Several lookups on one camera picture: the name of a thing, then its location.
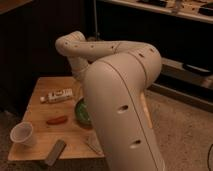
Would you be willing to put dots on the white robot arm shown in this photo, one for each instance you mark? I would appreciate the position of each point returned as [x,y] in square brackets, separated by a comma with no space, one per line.
[114,75]

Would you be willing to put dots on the orange carrot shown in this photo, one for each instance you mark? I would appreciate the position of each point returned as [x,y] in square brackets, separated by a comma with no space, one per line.
[57,120]

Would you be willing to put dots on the beige sponge pad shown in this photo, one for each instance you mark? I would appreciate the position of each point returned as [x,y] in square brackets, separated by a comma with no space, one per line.
[93,143]

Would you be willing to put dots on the upper shelf with items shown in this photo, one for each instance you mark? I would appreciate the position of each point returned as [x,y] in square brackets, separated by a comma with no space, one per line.
[189,9]

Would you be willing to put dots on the green ceramic bowl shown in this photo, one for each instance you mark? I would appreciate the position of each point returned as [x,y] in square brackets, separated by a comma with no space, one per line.
[81,113]

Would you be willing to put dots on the white plastic bottle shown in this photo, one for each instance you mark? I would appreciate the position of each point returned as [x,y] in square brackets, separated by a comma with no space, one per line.
[57,96]

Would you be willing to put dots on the white plastic cup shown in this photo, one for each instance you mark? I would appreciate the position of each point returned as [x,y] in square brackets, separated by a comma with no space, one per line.
[23,133]

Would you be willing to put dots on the vertical metal pole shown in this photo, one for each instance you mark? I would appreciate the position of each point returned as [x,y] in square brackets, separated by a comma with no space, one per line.
[97,34]

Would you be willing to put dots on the grey rectangular block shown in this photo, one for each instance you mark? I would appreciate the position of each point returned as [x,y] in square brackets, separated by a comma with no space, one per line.
[55,152]

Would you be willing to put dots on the wooden table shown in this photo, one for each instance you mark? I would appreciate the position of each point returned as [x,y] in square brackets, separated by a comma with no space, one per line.
[70,132]

